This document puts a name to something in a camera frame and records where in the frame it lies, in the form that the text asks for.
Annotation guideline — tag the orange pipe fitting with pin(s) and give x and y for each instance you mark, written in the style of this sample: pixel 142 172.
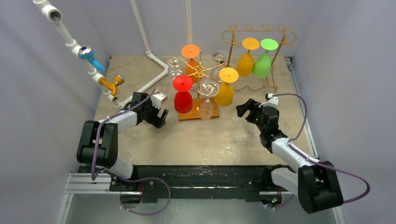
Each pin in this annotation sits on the orange pipe fitting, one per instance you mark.
pixel 112 86

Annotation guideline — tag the gold wire bottle rack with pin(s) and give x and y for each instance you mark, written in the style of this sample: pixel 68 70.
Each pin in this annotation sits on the gold wire bottle rack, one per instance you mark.
pixel 261 52

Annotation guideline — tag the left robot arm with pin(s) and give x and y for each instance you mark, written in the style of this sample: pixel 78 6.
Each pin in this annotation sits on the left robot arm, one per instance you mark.
pixel 98 145

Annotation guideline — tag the clear round wine glass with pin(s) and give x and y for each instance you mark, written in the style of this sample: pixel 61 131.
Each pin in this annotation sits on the clear round wine glass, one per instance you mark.
pixel 175 67

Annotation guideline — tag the yellow wine glass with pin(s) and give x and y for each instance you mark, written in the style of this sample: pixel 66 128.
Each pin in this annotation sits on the yellow wine glass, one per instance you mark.
pixel 246 62
pixel 225 95

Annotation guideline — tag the yellow wine glass front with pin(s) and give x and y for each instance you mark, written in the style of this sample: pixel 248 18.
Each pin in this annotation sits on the yellow wine glass front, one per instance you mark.
pixel 225 95

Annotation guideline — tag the white pole red stripe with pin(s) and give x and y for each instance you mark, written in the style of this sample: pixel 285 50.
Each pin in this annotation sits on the white pole red stripe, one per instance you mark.
pixel 188 21

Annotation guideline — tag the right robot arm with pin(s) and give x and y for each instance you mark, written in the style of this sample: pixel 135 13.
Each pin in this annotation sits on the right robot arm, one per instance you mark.
pixel 315 183

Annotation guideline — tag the clear flute glass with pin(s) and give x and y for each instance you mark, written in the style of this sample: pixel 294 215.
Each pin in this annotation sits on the clear flute glass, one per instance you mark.
pixel 208 89

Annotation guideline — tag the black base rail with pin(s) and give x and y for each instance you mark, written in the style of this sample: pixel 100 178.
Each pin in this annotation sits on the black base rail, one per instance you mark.
pixel 250 183

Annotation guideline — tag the green wine glass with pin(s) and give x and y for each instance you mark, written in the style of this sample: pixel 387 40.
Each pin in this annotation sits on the green wine glass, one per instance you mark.
pixel 262 64

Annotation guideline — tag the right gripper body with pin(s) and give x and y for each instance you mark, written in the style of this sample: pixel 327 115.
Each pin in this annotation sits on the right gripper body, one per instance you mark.
pixel 255 112

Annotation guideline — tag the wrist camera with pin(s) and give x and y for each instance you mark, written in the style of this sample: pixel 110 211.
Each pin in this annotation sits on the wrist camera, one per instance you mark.
pixel 270 99
pixel 158 99

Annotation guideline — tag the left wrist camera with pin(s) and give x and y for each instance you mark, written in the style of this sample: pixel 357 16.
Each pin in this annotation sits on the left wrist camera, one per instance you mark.
pixel 158 99

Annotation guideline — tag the white PVC pipe frame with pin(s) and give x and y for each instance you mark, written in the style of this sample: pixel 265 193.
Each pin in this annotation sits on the white PVC pipe frame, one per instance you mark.
pixel 55 16

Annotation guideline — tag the blue valve on pipe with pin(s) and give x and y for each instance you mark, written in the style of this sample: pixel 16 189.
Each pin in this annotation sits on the blue valve on pipe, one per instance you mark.
pixel 88 54

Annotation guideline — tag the red wine glass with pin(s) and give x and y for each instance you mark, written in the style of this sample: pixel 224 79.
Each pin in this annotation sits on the red wine glass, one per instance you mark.
pixel 183 99

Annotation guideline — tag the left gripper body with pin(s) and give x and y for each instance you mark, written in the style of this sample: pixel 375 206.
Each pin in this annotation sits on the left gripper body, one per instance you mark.
pixel 151 113

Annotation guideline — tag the orange wine glass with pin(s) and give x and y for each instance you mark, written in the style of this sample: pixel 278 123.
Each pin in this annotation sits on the orange wine glass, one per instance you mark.
pixel 191 51

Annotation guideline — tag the yellow wine glass back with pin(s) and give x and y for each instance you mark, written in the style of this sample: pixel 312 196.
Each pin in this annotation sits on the yellow wine glass back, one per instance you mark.
pixel 246 62

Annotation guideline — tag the clear ribbed wine glass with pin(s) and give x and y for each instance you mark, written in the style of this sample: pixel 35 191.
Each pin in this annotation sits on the clear ribbed wine glass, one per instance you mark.
pixel 220 58

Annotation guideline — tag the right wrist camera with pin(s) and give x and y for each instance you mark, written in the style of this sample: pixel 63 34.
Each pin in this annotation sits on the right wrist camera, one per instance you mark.
pixel 270 99

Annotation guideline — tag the gold wine glass rack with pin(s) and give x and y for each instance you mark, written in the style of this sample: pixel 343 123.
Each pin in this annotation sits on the gold wine glass rack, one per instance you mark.
pixel 197 98

